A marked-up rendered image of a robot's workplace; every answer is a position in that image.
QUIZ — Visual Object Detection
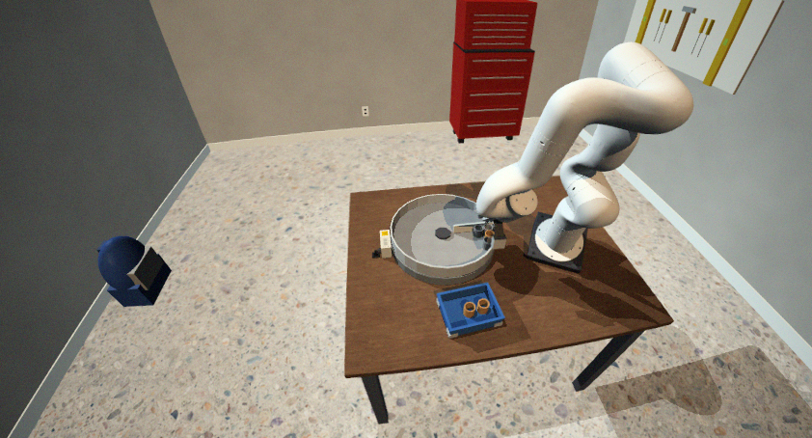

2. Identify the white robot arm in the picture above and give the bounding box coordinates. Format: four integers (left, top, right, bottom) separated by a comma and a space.
476, 42, 693, 262

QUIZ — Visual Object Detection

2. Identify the blue plastic crate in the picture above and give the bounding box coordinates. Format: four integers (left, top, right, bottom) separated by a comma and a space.
437, 283, 505, 339

